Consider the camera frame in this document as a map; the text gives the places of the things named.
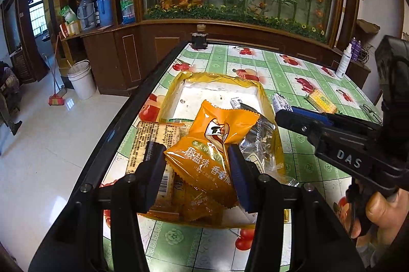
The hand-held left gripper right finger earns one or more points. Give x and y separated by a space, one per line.
239 179

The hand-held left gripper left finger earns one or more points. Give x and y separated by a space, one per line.
156 173

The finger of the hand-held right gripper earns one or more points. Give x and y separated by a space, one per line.
297 123
311 114

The white and blue snack packet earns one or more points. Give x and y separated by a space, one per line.
281 102

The clear plastic snack packet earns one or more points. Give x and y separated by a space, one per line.
255 157

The long orange cracker packet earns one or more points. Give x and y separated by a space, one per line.
153 133

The yellow-orange snack packet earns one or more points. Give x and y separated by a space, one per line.
198 204

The orange puffed snack packet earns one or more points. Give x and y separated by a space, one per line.
204 144

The silver foil snack packet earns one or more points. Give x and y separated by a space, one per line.
247 108

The small white blue snack packet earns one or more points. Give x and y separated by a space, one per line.
237 101

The large yellow plastic bag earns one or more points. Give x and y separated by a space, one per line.
217 89

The person's right hand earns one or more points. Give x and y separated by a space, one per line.
383 211

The yellow green cracker packet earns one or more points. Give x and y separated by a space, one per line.
321 101

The white spray bottle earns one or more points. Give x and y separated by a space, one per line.
343 62

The purple bottle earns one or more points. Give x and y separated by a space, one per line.
353 49
359 51

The white plastic bucket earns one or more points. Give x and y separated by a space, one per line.
81 81

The wooden cabinet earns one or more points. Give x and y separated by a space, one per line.
111 61

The red broom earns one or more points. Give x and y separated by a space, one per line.
57 101

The dark glass jar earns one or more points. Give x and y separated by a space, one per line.
199 40

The blue and white bag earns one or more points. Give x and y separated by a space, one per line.
127 9

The small beige box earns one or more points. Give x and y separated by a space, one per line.
73 28

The blue thermos flask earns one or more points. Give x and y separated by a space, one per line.
104 9

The grey thermos flask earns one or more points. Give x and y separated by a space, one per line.
85 14

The green and white bag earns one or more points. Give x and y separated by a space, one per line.
68 15

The barred window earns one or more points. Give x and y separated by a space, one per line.
37 14

